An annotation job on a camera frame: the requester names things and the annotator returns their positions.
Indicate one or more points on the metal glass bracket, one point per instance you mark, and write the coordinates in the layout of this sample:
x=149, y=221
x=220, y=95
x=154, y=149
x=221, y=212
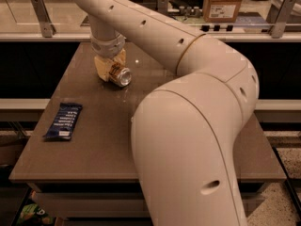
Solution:
x=162, y=6
x=284, y=13
x=47, y=28

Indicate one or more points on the grey table drawer unit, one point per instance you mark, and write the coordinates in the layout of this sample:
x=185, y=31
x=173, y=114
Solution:
x=87, y=203

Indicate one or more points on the blue snack bar wrapper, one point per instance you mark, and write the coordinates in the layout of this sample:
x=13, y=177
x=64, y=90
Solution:
x=64, y=122

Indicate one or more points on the middle metal glass bracket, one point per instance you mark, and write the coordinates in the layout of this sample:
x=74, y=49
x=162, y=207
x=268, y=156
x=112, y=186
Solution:
x=162, y=6

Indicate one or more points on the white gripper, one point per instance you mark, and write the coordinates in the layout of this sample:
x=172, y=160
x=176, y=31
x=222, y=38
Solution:
x=107, y=48

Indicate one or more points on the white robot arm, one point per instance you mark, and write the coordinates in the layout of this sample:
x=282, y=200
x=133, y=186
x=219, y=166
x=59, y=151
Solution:
x=183, y=132

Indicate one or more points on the green snack bag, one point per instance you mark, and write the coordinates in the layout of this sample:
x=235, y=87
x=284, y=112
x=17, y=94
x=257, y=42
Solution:
x=33, y=215

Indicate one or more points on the right metal glass bracket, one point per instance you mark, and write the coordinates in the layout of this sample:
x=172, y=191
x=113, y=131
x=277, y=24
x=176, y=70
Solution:
x=284, y=13

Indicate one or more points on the orange soda can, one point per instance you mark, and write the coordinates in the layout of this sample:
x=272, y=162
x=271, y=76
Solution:
x=120, y=75

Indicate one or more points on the cardboard box with label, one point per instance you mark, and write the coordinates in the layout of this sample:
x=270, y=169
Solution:
x=221, y=11

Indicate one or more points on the left metal glass bracket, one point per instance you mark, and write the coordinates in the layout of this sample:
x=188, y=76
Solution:
x=47, y=28

